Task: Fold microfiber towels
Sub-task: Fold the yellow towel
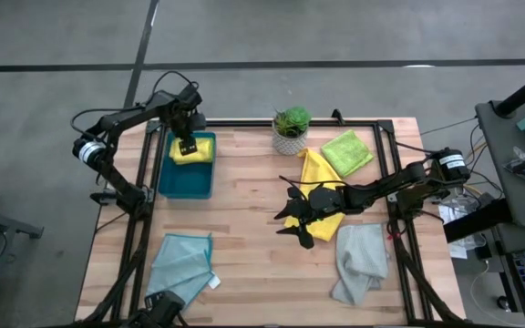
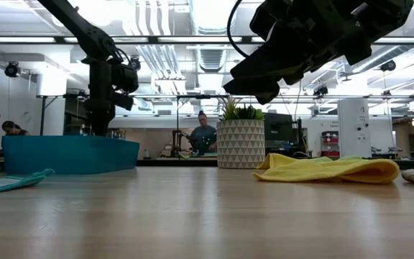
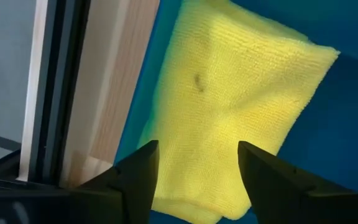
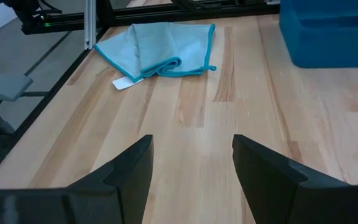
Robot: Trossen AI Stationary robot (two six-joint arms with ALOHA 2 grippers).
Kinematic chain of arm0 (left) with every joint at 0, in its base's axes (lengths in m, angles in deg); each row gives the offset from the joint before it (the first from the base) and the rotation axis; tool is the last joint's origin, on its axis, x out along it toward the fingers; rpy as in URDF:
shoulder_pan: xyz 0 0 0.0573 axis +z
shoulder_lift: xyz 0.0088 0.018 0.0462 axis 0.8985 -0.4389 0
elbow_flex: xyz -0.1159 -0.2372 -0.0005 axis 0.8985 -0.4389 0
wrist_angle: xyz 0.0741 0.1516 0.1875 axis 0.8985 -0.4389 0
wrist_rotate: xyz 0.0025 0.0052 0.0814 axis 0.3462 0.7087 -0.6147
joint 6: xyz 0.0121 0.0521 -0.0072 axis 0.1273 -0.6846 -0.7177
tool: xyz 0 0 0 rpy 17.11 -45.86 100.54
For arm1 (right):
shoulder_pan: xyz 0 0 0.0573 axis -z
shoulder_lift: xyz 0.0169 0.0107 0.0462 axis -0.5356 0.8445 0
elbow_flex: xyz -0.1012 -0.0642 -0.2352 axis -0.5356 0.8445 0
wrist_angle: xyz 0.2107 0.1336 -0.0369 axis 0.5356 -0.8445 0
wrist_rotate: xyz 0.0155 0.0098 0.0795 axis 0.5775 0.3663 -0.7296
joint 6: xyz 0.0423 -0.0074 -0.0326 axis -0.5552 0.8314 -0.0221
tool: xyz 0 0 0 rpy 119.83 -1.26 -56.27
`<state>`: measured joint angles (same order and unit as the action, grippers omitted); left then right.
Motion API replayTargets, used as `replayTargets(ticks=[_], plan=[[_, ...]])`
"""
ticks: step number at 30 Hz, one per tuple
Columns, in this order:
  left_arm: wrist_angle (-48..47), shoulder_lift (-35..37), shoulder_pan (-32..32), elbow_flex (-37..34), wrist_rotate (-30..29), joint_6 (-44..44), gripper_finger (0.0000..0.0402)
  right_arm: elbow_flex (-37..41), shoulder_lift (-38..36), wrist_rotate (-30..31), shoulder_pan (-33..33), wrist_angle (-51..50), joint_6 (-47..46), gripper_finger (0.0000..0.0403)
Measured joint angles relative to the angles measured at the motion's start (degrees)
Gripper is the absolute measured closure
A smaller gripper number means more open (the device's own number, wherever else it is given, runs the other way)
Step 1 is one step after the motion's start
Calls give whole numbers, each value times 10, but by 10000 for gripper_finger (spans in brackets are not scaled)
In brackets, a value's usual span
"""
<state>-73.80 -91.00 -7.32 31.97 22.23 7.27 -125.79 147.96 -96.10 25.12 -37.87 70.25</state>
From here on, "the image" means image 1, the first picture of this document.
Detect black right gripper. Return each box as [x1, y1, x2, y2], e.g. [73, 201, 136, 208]
[274, 183, 351, 251]

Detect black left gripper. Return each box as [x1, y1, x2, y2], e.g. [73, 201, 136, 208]
[165, 83, 208, 158]

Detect yellow microfiber towel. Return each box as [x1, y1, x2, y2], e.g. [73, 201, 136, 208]
[168, 136, 215, 167]
[283, 146, 347, 243]

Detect grey waffle-weave towel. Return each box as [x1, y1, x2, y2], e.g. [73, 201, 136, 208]
[331, 222, 391, 306]

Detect lime green microfiber towel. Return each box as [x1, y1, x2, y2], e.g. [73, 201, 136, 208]
[320, 128, 376, 179]

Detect teal plastic bin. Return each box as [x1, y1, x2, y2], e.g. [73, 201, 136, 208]
[157, 130, 218, 200]

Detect succulent in patterned pot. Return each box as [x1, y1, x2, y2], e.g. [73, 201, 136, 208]
[271, 105, 313, 157]

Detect light blue teal-edged towel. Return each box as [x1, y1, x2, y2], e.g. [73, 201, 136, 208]
[145, 232, 222, 313]

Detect black box-shaped object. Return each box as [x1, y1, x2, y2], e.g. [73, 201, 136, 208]
[143, 291, 187, 328]

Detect white papers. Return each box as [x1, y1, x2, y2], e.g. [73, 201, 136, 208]
[438, 200, 478, 261]

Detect black desk support beam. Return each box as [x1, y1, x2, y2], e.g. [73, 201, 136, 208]
[442, 198, 514, 243]

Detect grey side desk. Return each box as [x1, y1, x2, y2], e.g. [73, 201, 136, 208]
[474, 99, 525, 228]

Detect black slanted pole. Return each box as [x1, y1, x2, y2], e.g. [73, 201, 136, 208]
[493, 63, 525, 118]

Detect black aluminium table frame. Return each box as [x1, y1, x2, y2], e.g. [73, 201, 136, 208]
[74, 108, 471, 328]

